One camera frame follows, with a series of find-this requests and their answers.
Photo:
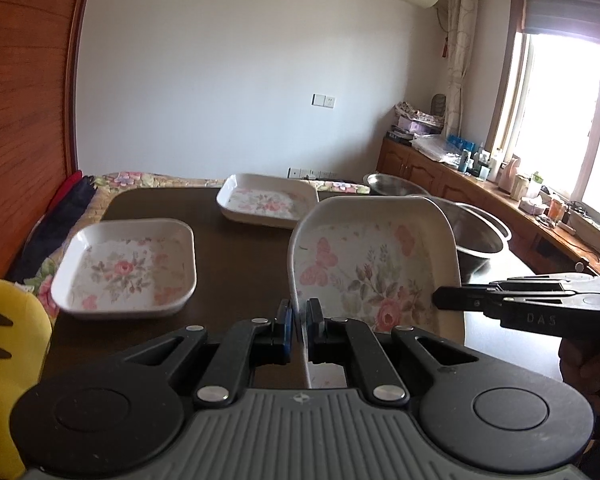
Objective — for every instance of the clear plastic bag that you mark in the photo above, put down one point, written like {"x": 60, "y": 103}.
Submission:
{"x": 437, "y": 147}

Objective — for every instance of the wooden headboard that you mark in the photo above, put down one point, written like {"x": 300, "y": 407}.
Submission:
{"x": 25, "y": 85}

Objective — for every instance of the window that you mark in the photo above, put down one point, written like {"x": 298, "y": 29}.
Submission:
{"x": 560, "y": 125}

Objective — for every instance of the floral square plate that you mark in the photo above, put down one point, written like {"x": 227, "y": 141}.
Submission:
{"x": 375, "y": 260}
{"x": 125, "y": 267}
{"x": 265, "y": 200}

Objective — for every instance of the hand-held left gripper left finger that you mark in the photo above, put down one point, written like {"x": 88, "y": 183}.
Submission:
{"x": 285, "y": 327}

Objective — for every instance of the patterned beige curtain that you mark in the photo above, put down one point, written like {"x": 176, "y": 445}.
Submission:
{"x": 461, "y": 50}

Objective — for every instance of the white jar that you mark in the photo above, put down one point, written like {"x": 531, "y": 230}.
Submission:
{"x": 518, "y": 186}

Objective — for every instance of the orange jar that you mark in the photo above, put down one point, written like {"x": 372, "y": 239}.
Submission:
{"x": 557, "y": 209}

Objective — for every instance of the stainless steel bowl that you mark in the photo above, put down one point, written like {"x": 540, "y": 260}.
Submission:
{"x": 392, "y": 184}
{"x": 477, "y": 235}

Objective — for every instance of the row of wall outlets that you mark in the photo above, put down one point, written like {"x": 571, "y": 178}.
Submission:
{"x": 312, "y": 174}

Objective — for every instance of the red tassel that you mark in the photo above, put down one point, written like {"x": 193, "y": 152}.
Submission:
{"x": 446, "y": 47}

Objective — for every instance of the dark navy clothing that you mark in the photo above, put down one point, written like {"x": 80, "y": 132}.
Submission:
{"x": 55, "y": 230}

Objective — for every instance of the yellow plush toy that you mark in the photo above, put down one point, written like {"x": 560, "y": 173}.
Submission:
{"x": 10, "y": 360}

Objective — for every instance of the white wall switch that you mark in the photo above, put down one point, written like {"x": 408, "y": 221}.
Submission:
{"x": 324, "y": 100}

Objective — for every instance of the wooden cabinet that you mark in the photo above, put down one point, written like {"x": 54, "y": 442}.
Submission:
{"x": 420, "y": 170}

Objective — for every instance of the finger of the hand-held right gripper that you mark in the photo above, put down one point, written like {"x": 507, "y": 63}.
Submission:
{"x": 535, "y": 284}
{"x": 462, "y": 300}

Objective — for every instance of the person's right hand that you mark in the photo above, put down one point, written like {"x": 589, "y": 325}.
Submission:
{"x": 585, "y": 365}

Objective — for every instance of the red cloth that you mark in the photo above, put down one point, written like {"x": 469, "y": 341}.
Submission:
{"x": 66, "y": 189}

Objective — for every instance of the floral blanket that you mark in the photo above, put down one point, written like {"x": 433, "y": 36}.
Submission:
{"x": 145, "y": 179}

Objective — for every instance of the dark round ornament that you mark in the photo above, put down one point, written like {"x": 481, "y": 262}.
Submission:
{"x": 438, "y": 104}

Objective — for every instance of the pink bottle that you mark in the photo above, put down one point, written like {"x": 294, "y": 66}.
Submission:
{"x": 510, "y": 172}

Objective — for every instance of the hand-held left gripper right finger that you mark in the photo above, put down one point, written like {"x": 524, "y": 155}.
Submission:
{"x": 311, "y": 321}

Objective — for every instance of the purple box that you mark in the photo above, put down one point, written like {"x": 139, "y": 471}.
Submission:
{"x": 417, "y": 126}

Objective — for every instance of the floral cloth pile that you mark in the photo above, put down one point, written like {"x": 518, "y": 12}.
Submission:
{"x": 415, "y": 110}

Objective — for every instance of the green capped bottle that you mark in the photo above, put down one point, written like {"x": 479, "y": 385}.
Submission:
{"x": 535, "y": 185}

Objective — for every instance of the stack of dark books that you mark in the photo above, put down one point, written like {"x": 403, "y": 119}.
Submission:
{"x": 399, "y": 136}

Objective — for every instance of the tissue pack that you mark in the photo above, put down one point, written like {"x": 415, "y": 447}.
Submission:
{"x": 531, "y": 205}

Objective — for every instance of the row of blue bottles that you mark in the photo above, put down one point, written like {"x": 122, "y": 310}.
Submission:
{"x": 461, "y": 141}

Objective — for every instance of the grey roller blind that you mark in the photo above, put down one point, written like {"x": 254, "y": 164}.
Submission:
{"x": 565, "y": 12}

